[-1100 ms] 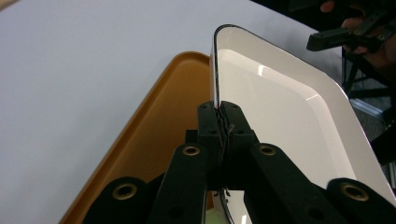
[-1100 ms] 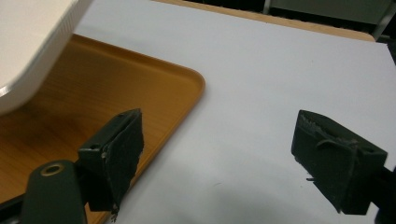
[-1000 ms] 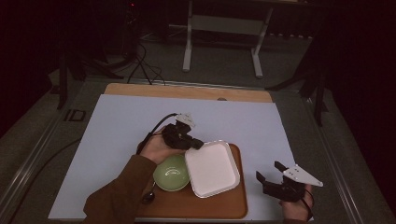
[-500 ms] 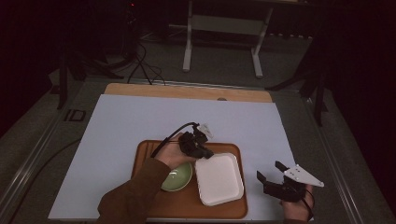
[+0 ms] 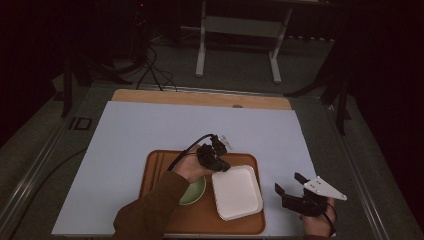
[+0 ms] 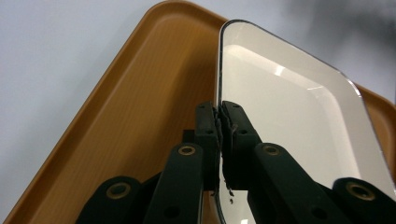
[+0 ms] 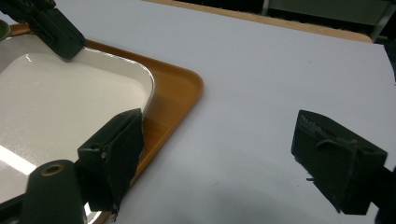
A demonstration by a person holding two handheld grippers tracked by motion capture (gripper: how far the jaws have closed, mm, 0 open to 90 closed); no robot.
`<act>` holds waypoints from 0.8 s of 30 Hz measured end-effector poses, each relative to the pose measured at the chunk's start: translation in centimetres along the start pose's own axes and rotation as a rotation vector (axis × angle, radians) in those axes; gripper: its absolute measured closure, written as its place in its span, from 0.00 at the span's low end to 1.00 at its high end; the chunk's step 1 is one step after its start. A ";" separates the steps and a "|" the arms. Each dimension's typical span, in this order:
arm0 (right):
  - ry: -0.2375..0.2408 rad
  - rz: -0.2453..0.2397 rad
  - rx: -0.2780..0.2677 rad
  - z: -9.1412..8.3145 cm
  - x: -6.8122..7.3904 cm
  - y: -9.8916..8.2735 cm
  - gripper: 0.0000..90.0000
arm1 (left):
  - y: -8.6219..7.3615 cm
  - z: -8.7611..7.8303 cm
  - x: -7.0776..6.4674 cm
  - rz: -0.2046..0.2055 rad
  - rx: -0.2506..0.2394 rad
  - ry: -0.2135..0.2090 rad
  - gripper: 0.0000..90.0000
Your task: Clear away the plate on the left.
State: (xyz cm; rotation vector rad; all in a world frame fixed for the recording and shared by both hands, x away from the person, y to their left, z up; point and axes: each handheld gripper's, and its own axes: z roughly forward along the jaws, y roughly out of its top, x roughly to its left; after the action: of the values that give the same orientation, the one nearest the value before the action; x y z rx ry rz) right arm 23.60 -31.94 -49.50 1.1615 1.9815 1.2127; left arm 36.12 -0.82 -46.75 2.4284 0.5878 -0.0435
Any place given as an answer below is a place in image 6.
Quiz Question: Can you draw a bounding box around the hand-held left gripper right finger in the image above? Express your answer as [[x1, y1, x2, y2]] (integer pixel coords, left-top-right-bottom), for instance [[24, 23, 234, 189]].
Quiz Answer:
[[220, 100, 353, 224]]

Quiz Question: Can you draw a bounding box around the brown wooden tray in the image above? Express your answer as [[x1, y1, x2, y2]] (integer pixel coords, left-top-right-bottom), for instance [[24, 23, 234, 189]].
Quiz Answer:
[[3, 0, 396, 224]]

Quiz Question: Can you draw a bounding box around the white square plate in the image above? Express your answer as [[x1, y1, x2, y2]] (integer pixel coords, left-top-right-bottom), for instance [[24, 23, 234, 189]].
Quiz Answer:
[[214, 19, 396, 224]]

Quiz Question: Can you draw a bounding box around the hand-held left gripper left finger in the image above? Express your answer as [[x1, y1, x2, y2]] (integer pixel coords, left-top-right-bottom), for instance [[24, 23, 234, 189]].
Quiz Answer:
[[143, 101, 222, 224]]

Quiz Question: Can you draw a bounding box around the white table mat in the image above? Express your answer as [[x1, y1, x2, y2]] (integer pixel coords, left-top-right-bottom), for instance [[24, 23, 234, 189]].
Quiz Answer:
[[0, 0, 396, 217]]

